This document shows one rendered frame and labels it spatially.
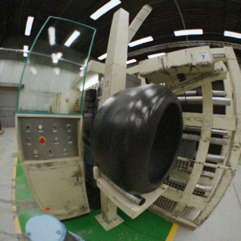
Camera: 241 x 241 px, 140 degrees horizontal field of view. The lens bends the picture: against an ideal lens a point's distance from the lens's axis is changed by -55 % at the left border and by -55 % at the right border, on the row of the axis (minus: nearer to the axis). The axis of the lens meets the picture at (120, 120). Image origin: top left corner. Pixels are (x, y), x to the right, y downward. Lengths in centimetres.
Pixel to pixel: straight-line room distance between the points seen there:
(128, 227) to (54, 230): 124
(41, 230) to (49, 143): 71
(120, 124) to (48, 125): 65
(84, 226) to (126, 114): 137
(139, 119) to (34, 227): 37
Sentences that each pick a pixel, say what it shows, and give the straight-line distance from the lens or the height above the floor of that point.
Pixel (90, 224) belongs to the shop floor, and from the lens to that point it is 145.
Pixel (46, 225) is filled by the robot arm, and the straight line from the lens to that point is 25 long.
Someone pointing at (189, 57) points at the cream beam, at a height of 170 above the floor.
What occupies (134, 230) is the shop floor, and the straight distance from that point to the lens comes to 142.
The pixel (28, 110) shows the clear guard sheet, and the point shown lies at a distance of 82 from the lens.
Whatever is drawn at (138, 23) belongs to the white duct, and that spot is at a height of 249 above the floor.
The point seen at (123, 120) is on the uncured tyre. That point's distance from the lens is 28.
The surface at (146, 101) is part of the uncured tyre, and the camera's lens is 30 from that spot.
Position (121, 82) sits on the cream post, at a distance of 72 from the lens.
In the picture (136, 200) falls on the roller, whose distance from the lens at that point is 51.
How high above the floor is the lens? 129
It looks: 3 degrees down
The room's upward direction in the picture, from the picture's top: 4 degrees clockwise
